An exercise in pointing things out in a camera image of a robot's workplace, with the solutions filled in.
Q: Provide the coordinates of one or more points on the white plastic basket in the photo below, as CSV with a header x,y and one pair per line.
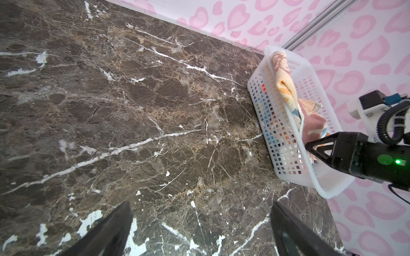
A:
x,y
291,161

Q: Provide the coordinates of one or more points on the rabbit striped towel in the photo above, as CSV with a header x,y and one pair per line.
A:
x,y
310,124

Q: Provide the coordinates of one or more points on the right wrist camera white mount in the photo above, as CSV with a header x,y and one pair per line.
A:
x,y
370,107

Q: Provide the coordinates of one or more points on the right corner aluminium post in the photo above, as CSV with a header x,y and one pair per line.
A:
x,y
335,9

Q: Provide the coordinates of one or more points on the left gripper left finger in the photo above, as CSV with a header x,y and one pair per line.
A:
x,y
108,237

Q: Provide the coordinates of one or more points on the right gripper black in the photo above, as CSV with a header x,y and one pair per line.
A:
x,y
351,153

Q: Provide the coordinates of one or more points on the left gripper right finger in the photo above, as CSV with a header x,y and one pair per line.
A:
x,y
294,238

